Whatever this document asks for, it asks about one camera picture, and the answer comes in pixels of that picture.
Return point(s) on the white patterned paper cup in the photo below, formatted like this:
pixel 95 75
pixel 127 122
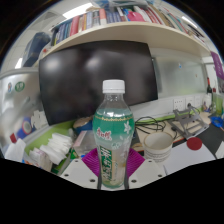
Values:
pixel 158 146

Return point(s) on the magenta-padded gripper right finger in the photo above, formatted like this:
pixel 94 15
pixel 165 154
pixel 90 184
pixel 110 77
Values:
pixel 148 171

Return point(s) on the white wall socket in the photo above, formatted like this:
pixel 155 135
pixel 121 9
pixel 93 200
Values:
pixel 179 103
pixel 199 100
pixel 190 101

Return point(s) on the grey metal laptop stand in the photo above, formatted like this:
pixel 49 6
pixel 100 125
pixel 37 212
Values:
pixel 188 121

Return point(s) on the green-labelled clear drink bottle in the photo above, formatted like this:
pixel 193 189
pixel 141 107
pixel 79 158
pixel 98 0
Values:
pixel 113 133

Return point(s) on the dark wine bottle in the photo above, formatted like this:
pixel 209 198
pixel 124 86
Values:
pixel 209 90

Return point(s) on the clear plastic box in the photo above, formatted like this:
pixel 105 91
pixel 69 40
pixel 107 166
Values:
pixel 83 143

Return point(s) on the ceiling light panel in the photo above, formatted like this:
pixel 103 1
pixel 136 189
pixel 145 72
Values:
pixel 189 22

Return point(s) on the beige shelf with books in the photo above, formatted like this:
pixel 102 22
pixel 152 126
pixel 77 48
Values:
pixel 126 33

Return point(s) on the white tissue stack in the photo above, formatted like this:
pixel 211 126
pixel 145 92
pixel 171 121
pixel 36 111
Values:
pixel 60 146

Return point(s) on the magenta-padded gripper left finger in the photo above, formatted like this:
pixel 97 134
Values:
pixel 78 170

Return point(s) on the blank white paper sheet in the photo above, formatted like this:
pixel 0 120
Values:
pixel 190 160

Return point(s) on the purple hanging banner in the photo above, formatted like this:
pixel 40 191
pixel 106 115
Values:
pixel 218 65

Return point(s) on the black computer monitor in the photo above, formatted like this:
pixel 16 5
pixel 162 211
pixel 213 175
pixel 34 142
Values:
pixel 96 80

